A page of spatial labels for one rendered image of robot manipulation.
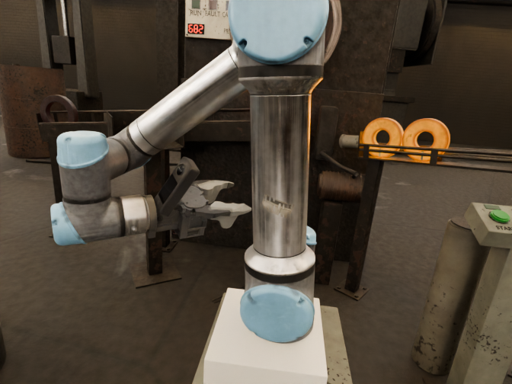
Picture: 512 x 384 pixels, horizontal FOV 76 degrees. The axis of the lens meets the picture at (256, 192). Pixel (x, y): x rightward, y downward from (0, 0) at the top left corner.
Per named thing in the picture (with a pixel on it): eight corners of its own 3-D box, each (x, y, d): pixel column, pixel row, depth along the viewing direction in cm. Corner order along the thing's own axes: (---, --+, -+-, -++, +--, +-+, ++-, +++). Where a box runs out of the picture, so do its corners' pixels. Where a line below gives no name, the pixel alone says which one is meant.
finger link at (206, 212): (228, 207, 69) (187, 203, 67) (230, 200, 68) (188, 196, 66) (229, 222, 66) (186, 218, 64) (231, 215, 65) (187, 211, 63)
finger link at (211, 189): (221, 193, 80) (192, 206, 73) (225, 174, 77) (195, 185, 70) (230, 200, 78) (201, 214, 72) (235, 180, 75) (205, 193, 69)
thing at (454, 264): (406, 346, 119) (442, 214, 103) (440, 350, 118) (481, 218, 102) (417, 372, 108) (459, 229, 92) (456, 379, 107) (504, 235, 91)
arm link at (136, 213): (118, 188, 61) (126, 216, 56) (143, 186, 64) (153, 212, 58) (118, 219, 66) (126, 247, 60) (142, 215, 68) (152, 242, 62)
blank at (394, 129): (366, 117, 133) (363, 117, 130) (406, 117, 123) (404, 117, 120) (363, 155, 137) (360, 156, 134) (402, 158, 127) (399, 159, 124)
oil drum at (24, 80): (36, 145, 385) (26, 65, 358) (84, 150, 380) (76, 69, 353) (-8, 155, 329) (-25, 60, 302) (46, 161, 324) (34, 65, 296)
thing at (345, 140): (344, 147, 143) (345, 133, 142) (364, 148, 137) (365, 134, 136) (338, 148, 139) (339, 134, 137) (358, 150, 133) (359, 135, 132)
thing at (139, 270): (116, 267, 154) (106, 111, 132) (172, 257, 166) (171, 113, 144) (122, 291, 137) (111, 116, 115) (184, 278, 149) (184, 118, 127)
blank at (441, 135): (406, 117, 123) (403, 118, 121) (453, 118, 113) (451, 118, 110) (402, 158, 127) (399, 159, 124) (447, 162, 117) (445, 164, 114)
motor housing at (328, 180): (305, 270, 165) (319, 167, 148) (349, 275, 163) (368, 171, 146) (305, 284, 152) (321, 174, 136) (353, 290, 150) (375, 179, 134)
